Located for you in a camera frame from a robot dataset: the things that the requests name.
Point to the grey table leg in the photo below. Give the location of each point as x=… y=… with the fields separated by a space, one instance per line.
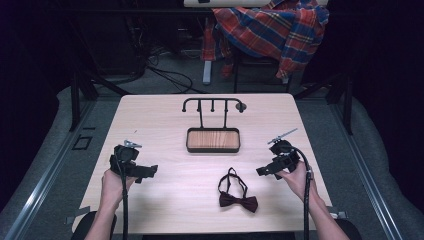
x=207 y=71

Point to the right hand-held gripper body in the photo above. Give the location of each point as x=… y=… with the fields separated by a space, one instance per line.
x=285 y=158

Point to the black metal stand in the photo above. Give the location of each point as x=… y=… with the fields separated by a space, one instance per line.
x=346 y=100
x=75 y=100

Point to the dark red bow tie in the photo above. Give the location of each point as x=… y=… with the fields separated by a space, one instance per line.
x=238 y=201

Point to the aluminium floor rail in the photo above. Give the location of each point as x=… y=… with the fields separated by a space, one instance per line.
x=50 y=170
x=366 y=173

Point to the person's left knee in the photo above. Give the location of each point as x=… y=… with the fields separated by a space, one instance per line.
x=81 y=226

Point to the person's left hand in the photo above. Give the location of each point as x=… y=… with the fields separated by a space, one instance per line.
x=111 y=188

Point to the grey table bracket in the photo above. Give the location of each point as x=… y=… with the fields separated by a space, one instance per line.
x=337 y=213
x=77 y=214

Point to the person's knee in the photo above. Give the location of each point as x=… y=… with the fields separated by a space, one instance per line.
x=81 y=226
x=350 y=230

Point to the black chair frame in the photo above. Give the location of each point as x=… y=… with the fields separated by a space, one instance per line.
x=260 y=65

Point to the person's right knee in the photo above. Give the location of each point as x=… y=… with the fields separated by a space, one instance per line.
x=350 y=230

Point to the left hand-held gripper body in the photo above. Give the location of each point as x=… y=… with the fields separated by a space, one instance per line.
x=125 y=156

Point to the black hook rack wooden tray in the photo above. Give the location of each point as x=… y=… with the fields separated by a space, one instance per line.
x=213 y=140

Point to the red blue plaid shirt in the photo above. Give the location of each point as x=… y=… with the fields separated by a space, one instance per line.
x=276 y=30

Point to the person's right hand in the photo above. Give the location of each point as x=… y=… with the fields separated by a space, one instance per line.
x=296 y=181

